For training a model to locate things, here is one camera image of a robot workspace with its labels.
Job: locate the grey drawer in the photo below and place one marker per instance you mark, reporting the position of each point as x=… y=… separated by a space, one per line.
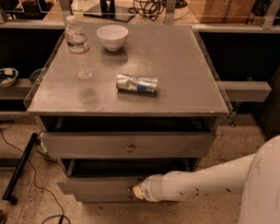
x=111 y=180
x=127 y=145

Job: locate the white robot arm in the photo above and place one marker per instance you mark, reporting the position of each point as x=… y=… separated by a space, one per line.
x=255 y=177

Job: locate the clear plastic water bottle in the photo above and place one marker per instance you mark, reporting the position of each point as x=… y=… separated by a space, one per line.
x=78 y=47

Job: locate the grey top drawer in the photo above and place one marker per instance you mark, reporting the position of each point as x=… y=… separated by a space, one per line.
x=127 y=145

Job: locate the black monitor stand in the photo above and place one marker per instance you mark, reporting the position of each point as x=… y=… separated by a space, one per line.
x=108 y=9

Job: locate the crushed silver blue can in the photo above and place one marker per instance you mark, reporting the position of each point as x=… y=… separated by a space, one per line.
x=137 y=83

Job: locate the grey side shelf beam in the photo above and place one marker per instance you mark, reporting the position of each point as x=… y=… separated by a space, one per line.
x=248 y=91

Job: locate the black bar on floor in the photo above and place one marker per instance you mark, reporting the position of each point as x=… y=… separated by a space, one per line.
x=8 y=194

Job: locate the bowl with dark contents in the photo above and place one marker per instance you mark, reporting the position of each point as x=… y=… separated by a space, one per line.
x=8 y=76

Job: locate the white ceramic bowl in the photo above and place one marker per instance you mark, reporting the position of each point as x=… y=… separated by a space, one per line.
x=112 y=37

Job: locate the grey drawer cabinet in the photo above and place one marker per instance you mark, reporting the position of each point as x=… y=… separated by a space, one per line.
x=188 y=98

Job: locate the foam-padded gripper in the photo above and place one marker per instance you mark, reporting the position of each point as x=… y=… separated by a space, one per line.
x=150 y=187

